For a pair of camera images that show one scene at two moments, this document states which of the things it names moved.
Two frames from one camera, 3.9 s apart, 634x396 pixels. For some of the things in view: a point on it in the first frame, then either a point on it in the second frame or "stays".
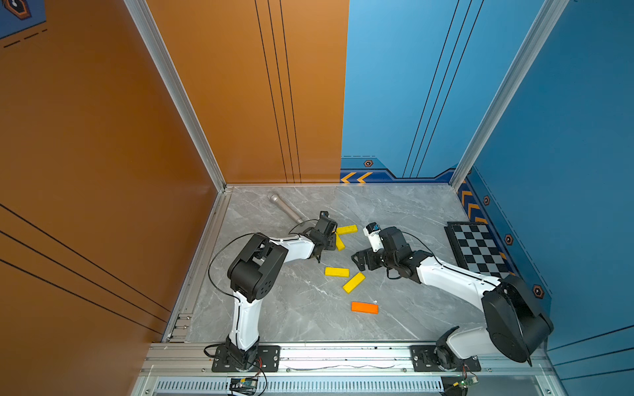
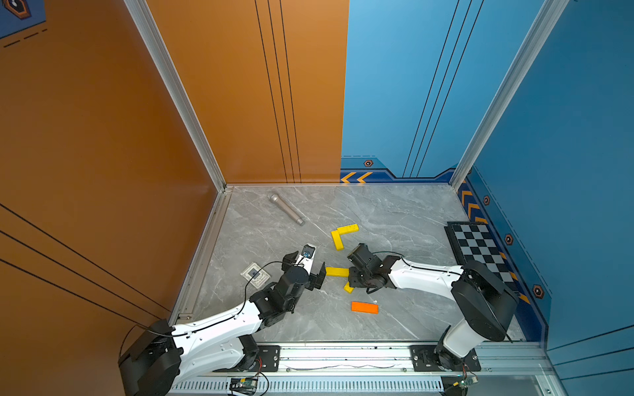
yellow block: [339, 242] stays
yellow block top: [347, 229] stays
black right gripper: [369, 256] → [352, 278]
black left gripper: [333, 242] → [313, 278]
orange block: [364, 308] stays
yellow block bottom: [338, 271] stays
